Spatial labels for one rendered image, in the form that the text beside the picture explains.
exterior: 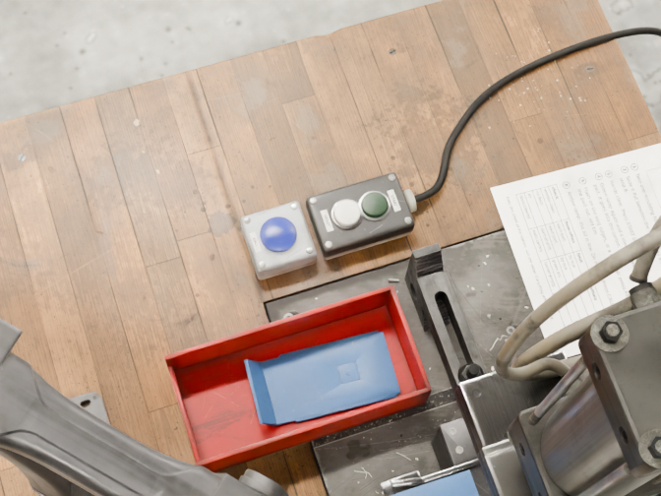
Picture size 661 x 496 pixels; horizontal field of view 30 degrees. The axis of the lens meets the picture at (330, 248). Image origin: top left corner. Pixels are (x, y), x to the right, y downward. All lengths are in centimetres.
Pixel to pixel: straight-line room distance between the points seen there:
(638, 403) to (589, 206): 72
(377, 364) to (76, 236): 36
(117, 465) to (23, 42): 174
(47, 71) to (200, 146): 113
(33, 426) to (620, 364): 41
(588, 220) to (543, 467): 53
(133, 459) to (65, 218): 55
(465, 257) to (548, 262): 9
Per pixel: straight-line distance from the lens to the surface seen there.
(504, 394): 109
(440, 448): 128
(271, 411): 131
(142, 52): 252
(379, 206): 135
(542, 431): 95
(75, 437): 90
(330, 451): 131
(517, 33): 151
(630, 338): 73
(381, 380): 132
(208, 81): 146
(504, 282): 138
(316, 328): 134
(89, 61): 252
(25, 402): 90
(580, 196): 143
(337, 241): 134
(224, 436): 131
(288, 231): 134
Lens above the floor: 219
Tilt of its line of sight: 70 degrees down
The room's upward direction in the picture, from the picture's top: 6 degrees clockwise
